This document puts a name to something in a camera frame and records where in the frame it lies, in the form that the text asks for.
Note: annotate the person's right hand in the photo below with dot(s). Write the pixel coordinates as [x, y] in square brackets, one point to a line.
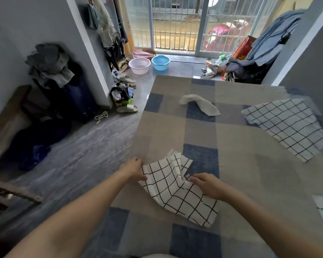
[211, 186]

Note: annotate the person's left hand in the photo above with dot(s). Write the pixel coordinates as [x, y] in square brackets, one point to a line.
[133, 169]

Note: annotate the plain white cloth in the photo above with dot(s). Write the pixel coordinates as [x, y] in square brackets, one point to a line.
[207, 107]

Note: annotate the person's left forearm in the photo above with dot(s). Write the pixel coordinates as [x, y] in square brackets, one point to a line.
[70, 223]

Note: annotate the person's right forearm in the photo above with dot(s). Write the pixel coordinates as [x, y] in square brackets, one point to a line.
[272, 228]

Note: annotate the blue beige plaid tablecloth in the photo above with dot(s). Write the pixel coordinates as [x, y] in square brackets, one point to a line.
[245, 158]

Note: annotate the pile of shoes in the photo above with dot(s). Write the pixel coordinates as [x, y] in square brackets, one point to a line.
[123, 91]

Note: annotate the dark blue suitcase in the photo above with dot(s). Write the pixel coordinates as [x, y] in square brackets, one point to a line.
[75, 99]

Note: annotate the pale pink basin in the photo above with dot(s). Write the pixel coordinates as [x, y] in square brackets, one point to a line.
[139, 66]

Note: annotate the blue basin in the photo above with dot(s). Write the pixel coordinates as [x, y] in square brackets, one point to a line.
[160, 63]

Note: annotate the deep pink basin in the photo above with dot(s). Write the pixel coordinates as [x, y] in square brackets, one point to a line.
[144, 54]

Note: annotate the wooden bench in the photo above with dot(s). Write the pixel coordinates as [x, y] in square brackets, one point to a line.
[8, 123]

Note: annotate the rack of hanging clothes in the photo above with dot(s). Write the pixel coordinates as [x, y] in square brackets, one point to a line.
[107, 32]

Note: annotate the red yellow printed bag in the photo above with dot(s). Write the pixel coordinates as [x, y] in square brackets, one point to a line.
[245, 48]

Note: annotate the yellow curtain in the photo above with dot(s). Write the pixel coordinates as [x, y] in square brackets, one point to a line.
[125, 26]

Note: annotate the red car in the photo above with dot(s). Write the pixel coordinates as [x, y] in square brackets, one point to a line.
[220, 34]

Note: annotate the blue-grey hanging garment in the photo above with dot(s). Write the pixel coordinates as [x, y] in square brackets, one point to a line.
[272, 40]

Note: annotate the white globe street lamp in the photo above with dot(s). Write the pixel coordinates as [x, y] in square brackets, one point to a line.
[213, 1]

